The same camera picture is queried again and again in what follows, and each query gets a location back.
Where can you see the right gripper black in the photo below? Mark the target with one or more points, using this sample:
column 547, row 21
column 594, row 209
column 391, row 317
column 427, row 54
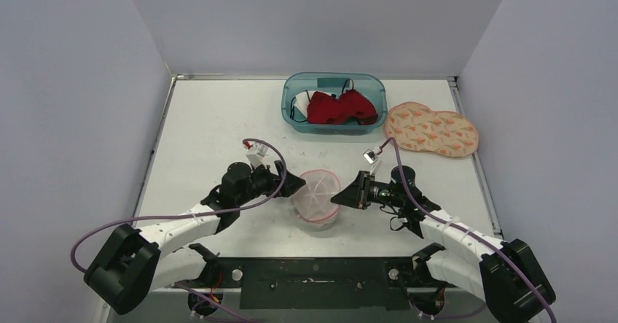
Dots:
column 361, row 190

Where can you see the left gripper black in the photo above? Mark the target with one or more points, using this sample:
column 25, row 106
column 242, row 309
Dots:
column 291, row 185

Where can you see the pink round mesh laundry bag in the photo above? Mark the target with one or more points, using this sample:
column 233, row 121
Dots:
column 312, row 204

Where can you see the red bra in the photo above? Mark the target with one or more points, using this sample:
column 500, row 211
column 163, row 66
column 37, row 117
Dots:
column 326, row 109

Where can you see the floral mesh laundry bag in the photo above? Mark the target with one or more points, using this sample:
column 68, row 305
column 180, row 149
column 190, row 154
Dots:
column 417, row 128

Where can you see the teal plastic bin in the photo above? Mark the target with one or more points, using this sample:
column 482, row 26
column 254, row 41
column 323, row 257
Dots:
column 298, row 89

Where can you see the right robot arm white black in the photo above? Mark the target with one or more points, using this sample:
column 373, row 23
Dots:
column 506, row 276

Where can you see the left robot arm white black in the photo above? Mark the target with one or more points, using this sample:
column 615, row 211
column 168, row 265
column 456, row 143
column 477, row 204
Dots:
column 135, row 261

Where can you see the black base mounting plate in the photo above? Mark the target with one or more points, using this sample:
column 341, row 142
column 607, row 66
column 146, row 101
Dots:
column 316, row 283

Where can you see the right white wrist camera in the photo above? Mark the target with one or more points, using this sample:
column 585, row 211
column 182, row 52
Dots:
column 372, row 156

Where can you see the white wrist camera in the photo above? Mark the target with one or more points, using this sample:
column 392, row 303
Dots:
column 255, row 154
column 372, row 156

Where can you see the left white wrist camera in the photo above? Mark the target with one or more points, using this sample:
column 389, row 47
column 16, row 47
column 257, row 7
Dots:
column 255, row 154

